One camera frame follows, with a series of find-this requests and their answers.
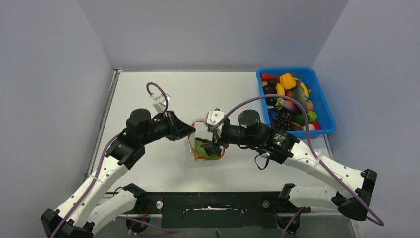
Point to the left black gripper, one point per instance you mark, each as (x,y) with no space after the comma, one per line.
(178,129)

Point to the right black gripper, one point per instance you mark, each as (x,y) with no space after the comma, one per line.
(214,146)

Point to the green leafy vegetable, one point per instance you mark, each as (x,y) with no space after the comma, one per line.
(201,154)

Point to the clear zip bag orange zipper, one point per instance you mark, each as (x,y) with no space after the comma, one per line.
(201,132)

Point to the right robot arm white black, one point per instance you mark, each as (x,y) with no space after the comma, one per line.
(345,189)

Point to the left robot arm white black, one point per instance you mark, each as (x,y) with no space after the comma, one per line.
(82,215)

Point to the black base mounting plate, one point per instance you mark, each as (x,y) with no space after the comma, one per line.
(216,209)

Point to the purple grapes bunch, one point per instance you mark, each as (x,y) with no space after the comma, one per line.
(283,120)

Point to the dark purple plum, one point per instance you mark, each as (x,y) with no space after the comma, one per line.
(268,89)

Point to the red chili pepper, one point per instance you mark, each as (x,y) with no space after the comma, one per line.
(267,77)

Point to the purple eggplant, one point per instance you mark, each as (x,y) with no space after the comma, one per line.
(290,106)

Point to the yellow banana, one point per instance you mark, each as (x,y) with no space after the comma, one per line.
(280,90)

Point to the green avocado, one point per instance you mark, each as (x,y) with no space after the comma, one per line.
(299,119)

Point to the red tomato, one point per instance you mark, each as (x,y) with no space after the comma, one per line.
(289,93)

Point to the yellow bell pepper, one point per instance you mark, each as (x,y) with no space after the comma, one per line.
(287,81)

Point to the grey fish toy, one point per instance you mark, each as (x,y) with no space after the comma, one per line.
(300,94)

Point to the green apple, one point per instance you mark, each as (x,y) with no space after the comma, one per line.
(312,116)

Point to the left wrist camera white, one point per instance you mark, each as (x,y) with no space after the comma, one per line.
(160,103)

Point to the aluminium table edge rail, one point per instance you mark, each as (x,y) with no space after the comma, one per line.
(109,99)

